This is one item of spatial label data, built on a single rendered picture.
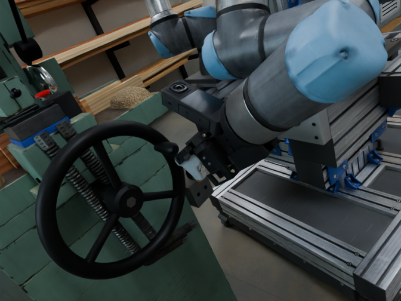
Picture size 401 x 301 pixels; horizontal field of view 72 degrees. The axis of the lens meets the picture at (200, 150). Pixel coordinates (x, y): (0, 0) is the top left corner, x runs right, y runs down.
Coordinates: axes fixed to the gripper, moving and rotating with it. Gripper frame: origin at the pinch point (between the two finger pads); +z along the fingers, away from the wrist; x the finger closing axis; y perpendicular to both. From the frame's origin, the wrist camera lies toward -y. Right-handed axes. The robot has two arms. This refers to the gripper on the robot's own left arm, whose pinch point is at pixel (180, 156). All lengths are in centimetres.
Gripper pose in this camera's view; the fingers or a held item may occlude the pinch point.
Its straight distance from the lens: 51.4
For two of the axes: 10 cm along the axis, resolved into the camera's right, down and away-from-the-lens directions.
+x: 6.3, -5.6, 5.4
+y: 6.5, 7.6, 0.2
